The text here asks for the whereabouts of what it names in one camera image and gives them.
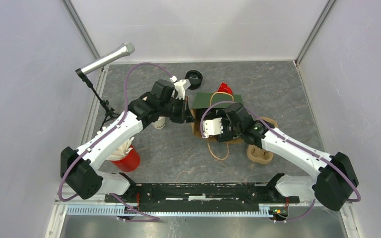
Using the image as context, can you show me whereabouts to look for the green paper bag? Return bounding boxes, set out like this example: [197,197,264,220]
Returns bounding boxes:
[190,92,243,161]

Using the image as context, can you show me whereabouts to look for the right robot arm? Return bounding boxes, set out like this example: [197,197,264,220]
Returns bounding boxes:
[225,103,362,211]

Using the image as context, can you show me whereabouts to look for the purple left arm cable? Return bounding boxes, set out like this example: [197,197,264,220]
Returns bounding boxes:
[58,62,176,202]

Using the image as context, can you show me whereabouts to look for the red cup with straws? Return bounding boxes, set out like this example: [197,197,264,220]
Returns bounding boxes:
[107,137,140,172]

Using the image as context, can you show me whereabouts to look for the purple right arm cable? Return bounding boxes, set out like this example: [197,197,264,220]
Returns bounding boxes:
[200,101,362,203]

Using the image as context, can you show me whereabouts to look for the silver microphone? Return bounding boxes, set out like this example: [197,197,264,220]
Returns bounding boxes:
[75,42,135,77]

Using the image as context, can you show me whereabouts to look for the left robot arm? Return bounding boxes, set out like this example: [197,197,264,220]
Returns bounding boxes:
[60,79,194,202]

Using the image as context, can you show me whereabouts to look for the stack of white paper cups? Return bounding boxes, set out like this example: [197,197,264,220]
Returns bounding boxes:
[142,95,167,130]

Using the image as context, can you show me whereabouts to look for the stack of black lids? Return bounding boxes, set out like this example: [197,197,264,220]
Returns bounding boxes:
[185,70,203,90]

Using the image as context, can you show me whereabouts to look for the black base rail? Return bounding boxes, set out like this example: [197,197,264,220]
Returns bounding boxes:
[105,182,300,221]

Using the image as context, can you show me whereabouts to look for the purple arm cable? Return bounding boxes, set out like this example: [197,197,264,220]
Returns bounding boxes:
[58,62,176,202]
[200,101,362,203]

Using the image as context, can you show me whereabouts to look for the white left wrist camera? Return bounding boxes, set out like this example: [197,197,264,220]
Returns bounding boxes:
[170,75,191,100]

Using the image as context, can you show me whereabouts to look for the brown cardboard cup carriers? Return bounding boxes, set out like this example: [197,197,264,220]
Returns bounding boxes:
[247,117,278,165]

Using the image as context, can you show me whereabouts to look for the red plastic holder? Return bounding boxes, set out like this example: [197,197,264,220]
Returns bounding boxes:
[218,83,233,95]

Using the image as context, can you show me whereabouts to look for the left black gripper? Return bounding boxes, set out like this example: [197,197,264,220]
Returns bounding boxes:
[159,95,195,123]

